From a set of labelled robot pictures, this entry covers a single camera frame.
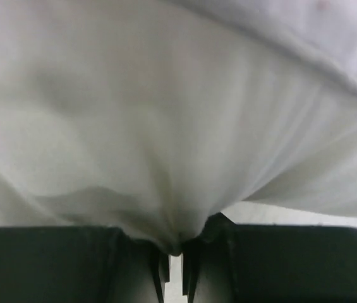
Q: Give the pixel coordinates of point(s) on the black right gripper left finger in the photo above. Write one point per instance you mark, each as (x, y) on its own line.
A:
(79, 264)

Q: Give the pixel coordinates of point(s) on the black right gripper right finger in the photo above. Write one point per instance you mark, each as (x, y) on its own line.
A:
(230, 262)

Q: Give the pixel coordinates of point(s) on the white pillow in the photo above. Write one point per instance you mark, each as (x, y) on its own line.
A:
(154, 115)

